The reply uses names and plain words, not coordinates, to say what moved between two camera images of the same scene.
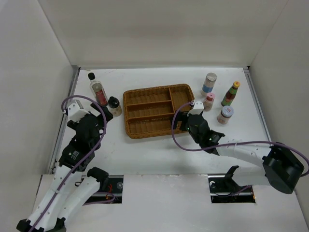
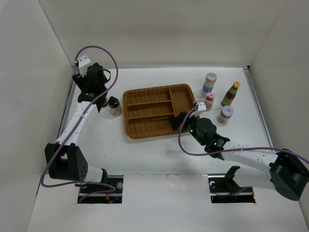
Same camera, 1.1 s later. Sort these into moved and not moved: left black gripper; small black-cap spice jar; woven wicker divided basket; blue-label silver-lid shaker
Moved: left black gripper
Not moved: small black-cap spice jar; woven wicker divided basket; blue-label silver-lid shaker
